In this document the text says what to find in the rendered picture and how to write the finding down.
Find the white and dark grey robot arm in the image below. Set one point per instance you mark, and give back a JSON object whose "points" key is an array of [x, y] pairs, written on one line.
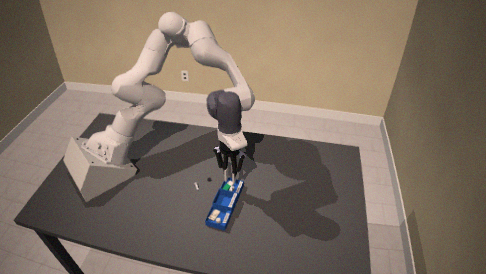
{"points": [[112, 145]]}

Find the cream domino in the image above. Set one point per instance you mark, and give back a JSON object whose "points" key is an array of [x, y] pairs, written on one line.
{"points": [[214, 214]]}

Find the blue rack of three labelled bins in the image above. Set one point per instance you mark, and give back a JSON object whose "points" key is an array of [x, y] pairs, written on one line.
{"points": [[221, 202]]}

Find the green and white eraser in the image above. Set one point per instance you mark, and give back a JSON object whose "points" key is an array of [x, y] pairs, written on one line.
{"points": [[228, 185]]}

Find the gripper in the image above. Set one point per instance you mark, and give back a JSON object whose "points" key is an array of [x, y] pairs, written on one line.
{"points": [[232, 154]]}

